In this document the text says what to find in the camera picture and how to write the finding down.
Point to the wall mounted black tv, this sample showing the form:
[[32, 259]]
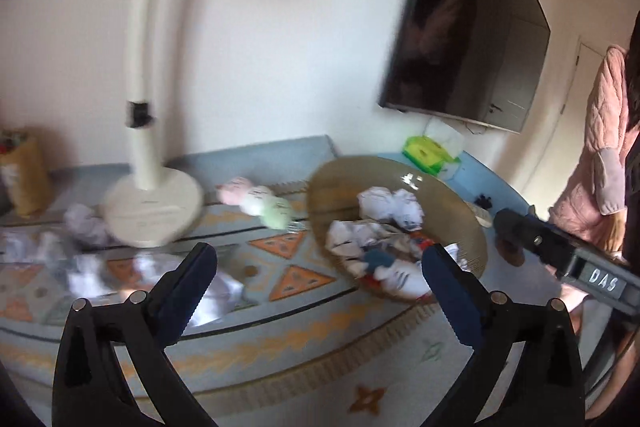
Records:
[[479, 61]]

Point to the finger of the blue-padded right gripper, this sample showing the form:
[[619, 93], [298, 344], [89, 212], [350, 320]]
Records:
[[549, 243]]

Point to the pink quilted jacket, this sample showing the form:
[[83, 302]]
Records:
[[596, 189]]

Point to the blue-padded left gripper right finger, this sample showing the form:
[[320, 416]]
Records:
[[547, 387]]

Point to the white plush ball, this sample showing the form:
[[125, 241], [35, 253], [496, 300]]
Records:
[[255, 200]]

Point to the large grid paper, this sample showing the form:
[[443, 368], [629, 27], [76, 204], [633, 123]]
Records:
[[220, 298]]

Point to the white blue plush toy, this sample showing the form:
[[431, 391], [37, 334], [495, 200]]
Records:
[[398, 278]]

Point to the green tissue box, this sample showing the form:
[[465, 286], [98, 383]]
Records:
[[430, 157]]

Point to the orange red plush toy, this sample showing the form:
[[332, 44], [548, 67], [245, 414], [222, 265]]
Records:
[[419, 242]]

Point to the patterned blue woven mat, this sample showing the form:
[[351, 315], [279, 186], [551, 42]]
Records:
[[283, 336]]

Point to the gold ribbed glass bowl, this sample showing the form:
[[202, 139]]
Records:
[[332, 195]]

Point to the bamboo pen holder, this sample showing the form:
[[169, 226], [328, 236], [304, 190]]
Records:
[[24, 173]]

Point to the papers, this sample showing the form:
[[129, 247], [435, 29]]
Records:
[[386, 220]]

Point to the white desk lamp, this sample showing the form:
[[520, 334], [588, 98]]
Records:
[[153, 205]]

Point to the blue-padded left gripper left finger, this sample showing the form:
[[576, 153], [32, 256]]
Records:
[[90, 388]]

